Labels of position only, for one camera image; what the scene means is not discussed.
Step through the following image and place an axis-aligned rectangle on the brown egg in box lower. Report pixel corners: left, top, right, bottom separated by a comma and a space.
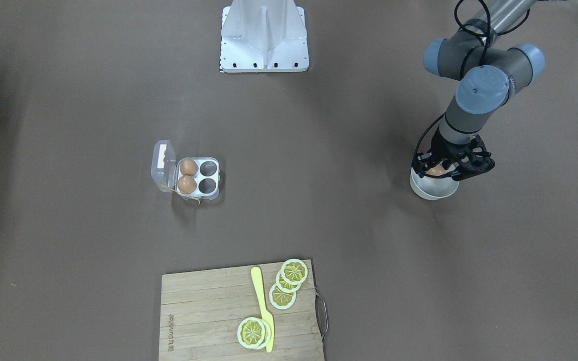
177, 174, 197, 195

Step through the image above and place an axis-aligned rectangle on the black camera mount wrist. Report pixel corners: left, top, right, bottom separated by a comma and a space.
457, 135, 496, 181

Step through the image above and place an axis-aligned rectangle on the white central pillar base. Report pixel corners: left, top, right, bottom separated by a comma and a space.
219, 1, 310, 73

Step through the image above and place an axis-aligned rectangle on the white ceramic bowl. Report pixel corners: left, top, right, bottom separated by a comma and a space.
409, 169, 460, 201

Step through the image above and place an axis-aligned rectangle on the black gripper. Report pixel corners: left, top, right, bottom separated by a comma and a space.
412, 130, 474, 182

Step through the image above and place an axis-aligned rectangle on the yellow plastic knife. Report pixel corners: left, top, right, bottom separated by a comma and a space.
250, 266, 275, 353

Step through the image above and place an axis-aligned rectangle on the bamboo cutting board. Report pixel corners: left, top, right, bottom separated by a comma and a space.
158, 259, 328, 360

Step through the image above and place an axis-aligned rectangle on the brown egg from bowl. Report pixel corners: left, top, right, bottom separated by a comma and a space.
426, 164, 447, 176

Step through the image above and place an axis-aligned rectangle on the brown egg in box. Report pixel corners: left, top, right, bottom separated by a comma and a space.
177, 174, 197, 195
179, 158, 199, 177

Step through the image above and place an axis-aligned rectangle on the clear plastic egg box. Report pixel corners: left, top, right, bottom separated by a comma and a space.
151, 139, 220, 203

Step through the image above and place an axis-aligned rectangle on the lemon slice toy top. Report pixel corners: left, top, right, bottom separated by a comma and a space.
279, 258, 308, 285

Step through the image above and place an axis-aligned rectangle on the lemon slice toy middle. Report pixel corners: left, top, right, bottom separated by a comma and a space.
275, 272, 302, 293

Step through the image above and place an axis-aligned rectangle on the lemon slice toy large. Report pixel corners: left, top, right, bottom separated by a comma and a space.
236, 317, 271, 349

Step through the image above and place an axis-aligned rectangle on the brown egg in box upper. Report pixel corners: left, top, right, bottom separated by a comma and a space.
179, 158, 199, 177

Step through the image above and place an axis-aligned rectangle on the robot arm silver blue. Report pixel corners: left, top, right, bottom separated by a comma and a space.
411, 1, 546, 182

